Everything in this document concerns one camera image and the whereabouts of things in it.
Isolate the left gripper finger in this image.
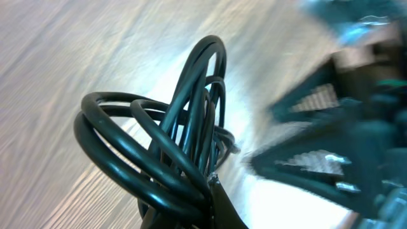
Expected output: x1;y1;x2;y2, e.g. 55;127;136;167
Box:
208;173;248;229

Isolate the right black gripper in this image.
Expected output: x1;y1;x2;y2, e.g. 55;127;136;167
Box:
247;1;406;228

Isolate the black USB cable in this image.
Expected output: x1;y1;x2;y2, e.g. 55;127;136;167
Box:
130;34;236;191
73;34;241;229

